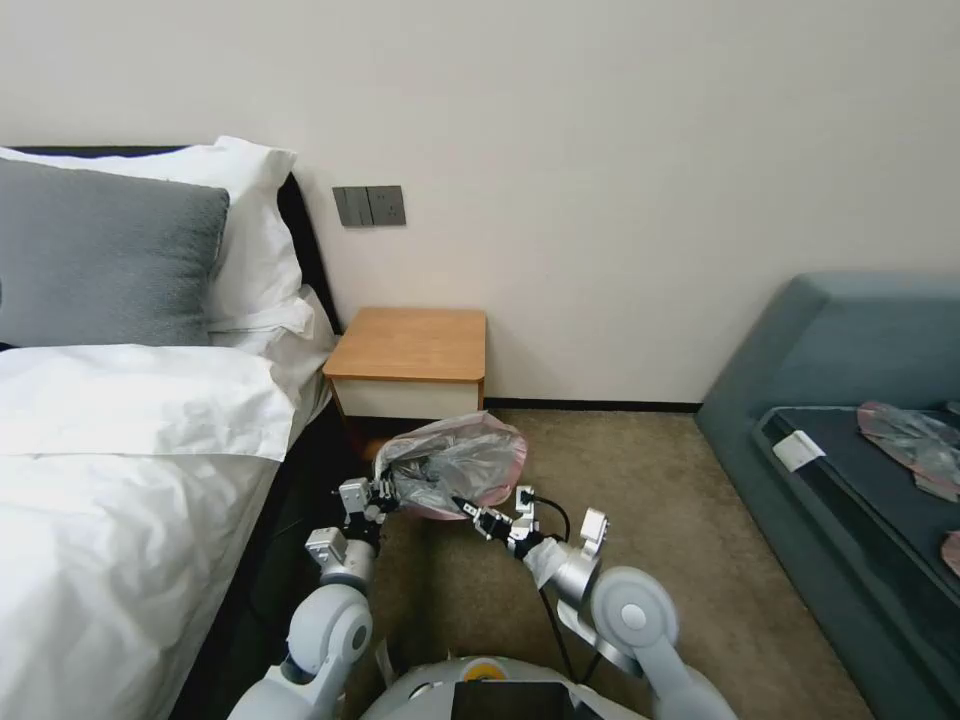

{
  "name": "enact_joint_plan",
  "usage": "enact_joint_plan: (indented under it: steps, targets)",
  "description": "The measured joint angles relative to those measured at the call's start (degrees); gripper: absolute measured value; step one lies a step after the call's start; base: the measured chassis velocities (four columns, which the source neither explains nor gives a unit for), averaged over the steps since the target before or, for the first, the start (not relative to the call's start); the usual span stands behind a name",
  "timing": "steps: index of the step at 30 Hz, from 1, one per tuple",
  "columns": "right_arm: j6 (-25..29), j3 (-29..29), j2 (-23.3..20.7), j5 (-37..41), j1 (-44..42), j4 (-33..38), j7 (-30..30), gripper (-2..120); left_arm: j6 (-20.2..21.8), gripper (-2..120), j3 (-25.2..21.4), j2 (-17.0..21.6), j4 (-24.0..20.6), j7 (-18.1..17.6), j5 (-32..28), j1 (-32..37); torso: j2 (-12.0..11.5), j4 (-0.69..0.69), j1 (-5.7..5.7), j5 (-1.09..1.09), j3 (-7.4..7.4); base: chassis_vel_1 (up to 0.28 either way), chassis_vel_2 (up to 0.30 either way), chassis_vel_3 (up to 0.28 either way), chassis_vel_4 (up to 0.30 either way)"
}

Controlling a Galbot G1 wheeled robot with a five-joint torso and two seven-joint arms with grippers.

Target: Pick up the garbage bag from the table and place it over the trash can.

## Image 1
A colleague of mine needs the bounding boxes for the white robot front shell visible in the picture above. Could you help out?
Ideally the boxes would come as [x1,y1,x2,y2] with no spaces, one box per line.
[358,655,663,720]

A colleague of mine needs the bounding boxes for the black headboard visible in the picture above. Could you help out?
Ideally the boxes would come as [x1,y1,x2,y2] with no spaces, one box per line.
[0,144,348,339]

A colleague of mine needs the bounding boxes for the dark bed base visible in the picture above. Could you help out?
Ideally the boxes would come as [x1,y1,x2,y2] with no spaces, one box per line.
[170,386,380,720]

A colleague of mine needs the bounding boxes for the flat white pillow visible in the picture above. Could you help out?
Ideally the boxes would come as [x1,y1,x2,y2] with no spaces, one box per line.
[203,283,337,433]

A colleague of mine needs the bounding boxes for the white duvet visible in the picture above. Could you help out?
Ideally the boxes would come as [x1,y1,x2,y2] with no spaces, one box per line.
[0,342,299,720]

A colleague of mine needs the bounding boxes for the large white pillow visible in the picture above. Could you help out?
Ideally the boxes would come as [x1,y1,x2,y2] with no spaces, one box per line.
[0,134,305,331]

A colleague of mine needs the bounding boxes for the grey wall switch panel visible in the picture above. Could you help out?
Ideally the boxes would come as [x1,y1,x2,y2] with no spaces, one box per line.
[332,183,409,229]

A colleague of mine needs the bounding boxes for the blue-grey sofa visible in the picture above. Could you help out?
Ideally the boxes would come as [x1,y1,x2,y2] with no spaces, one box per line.
[693,271,960,720]

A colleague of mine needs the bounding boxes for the dark sofa seat cushion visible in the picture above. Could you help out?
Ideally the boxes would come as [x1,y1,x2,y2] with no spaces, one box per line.
[752,404,960,680]

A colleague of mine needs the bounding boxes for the long black arm cable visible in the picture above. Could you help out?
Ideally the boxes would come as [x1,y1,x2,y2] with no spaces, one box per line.
[533,578,603,685]

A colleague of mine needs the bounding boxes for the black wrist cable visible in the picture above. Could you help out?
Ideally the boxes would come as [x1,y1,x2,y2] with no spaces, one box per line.
[521,488,576,543]

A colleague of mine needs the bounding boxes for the crumpled garbage bag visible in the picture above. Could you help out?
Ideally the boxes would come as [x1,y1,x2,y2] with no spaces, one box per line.
[856,400,960,502]

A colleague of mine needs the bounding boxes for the grey pillow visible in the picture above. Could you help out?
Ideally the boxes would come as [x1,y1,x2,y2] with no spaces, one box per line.
[0,155,232,349]

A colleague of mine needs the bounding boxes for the translucent grey garbage bag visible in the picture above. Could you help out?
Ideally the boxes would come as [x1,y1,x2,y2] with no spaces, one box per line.
[372,410,528,522]

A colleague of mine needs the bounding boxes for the wooden nightstand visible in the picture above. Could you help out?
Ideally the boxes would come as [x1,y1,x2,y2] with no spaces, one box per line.
[321,305,488,460]

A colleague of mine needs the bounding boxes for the pink trash can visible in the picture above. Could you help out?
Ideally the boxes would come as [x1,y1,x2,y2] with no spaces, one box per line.
[404,413,531,524]

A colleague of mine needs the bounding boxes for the black baseboard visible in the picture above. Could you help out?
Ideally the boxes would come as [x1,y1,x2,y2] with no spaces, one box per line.
[482,396,708,413]

